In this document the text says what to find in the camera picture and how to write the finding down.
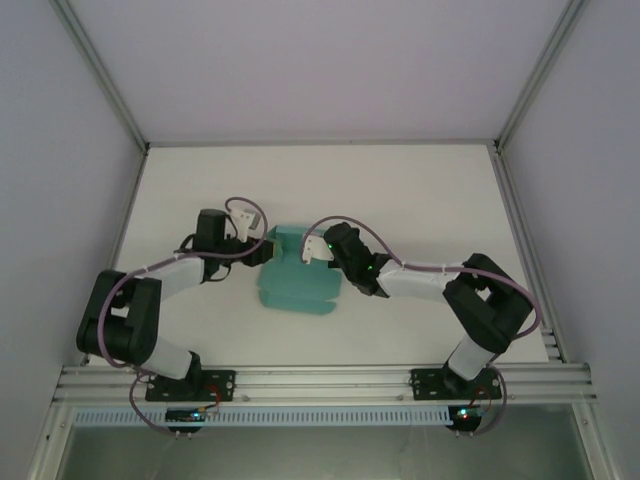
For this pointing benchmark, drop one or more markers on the teal paper box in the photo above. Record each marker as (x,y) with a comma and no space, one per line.
(300,290)

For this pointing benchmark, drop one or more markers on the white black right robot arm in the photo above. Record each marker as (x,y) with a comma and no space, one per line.
(415,282)

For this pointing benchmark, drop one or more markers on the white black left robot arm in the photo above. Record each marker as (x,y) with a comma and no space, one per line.
(177,274)

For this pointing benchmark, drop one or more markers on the left circuit board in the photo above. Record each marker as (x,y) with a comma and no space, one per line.
(187,415)

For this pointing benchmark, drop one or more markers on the circuit board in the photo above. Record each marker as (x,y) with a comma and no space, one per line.
(187,415)
(465,414)

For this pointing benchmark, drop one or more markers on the right circuit board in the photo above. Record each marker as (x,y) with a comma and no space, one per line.
(465,414)

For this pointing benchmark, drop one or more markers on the aluminium side rail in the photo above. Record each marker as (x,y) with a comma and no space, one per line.
(127,220)
(520,225)

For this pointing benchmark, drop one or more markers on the aluminium mounting rail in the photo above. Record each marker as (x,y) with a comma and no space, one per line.
(320,382)

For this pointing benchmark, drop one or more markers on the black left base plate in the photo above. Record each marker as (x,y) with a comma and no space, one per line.
(220,385)

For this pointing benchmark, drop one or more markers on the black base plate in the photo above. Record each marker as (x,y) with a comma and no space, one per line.
(220,385)
(425,385)

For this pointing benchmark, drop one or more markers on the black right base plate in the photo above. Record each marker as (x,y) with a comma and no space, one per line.
(425,385)

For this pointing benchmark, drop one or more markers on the aluminium frame post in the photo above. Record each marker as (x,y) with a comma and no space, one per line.
(537,75)
(102,75)

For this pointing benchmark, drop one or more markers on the aluminium frame leg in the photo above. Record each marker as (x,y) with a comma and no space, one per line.
(595,440)
(47,440)

